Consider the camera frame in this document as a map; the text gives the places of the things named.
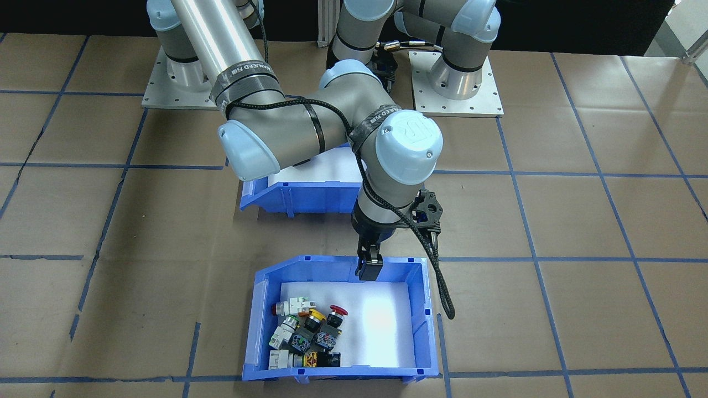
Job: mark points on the blue plastic storage bin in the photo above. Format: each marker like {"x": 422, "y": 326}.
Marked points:
{"x": 310, "y": 196}
{"x": 343, "y": 266}

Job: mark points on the brass metal plug connector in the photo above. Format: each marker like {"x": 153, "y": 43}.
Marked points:
{"x": 387, "y": 46}

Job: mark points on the white pilot lamp red lens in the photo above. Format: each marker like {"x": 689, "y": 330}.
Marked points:
{"x": 296, "y": 305}

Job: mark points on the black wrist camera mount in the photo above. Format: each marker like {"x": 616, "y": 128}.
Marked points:
{"x": 428, "y": 210}

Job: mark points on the yellow push button switch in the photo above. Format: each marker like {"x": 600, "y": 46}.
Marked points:
{"x": 316, "y": 316}

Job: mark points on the aluminium extrusion post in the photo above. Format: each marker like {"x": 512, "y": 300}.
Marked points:
{"x": 325, "y": 22}

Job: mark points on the grey contact block switch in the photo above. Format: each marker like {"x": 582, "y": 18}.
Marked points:
{"x": 301, "y": 342}

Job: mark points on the black knob switch yellow block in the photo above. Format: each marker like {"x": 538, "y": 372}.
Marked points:
{"x": 323, "y": 360}

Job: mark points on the white switch silver collar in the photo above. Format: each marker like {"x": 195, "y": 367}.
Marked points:
{"x": 282, "y": 360}

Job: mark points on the silver metal frame bar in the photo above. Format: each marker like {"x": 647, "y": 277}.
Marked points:
{"x": 697, "y": 52}

